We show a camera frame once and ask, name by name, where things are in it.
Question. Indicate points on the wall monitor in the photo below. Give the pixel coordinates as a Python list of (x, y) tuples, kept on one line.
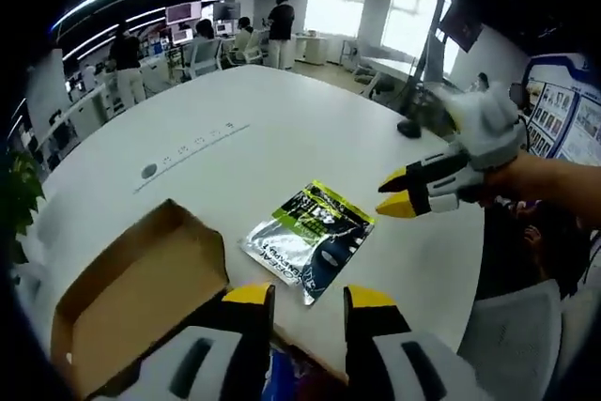
[(183, 12), (226, 10)]

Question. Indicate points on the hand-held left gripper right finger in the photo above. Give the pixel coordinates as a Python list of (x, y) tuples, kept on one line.
[(389, 359)]

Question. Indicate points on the black computer mouse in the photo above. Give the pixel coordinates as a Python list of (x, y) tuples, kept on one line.
[(409, 128)]

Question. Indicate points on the brown cardboard shoe box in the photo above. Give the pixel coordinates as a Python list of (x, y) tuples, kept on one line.
[(131, 288)]

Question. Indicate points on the silver green soft pouch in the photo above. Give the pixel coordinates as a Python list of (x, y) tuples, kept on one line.
[(310, 236)]

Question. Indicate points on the potted green plant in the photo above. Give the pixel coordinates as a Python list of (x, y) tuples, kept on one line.
[(19, 199)]

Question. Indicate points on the table socket strip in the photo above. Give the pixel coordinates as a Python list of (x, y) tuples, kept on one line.
[(206, 142)]

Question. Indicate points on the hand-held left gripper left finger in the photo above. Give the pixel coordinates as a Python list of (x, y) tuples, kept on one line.
[(211, 359)]

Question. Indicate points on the wall poster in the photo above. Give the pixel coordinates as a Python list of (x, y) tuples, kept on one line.
[(563, 110)]

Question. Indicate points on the dark screen on stand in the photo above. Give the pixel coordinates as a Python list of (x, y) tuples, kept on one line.
[(462, 25)]

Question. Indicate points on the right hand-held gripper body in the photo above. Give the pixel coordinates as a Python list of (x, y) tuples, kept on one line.
[(490, 128)]

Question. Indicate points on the white office chair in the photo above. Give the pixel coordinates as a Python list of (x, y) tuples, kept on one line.
[(246, 46), (204, 56)]

